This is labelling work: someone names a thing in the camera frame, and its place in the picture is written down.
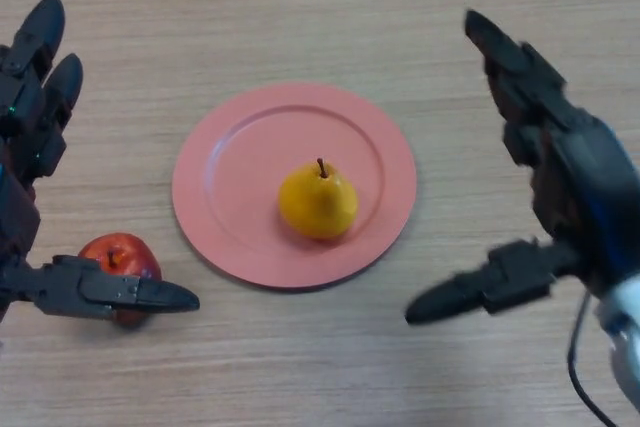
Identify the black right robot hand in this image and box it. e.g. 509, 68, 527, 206
404, 9, 640, 326

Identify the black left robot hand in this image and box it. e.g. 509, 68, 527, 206
0, 0, 201, 323

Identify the yellow pear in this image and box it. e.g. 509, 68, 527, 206
277, 157, 360, 241

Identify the pink round plate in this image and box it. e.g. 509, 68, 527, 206
171, 82, 419, 292

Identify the red apple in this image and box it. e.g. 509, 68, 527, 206
77, 232, 163, 328

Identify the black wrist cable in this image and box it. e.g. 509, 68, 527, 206
567, 289, 619, 427

